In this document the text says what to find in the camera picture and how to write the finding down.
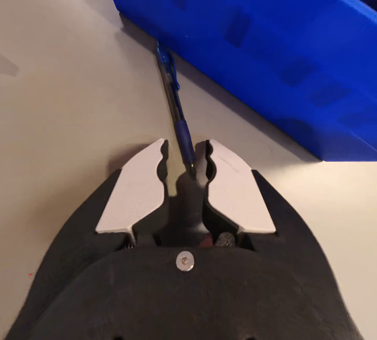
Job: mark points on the blue plastic bin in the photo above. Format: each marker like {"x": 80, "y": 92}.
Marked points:
{"x": 265, "y": 36}

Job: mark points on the blue pen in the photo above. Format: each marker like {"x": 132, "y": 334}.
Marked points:
{"x": 180, "y": 130}

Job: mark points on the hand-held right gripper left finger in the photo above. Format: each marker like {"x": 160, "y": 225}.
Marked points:
{"x": 132, "y": 198}

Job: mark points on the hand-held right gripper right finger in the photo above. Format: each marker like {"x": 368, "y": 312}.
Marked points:
{"x": 238, "y": 198}

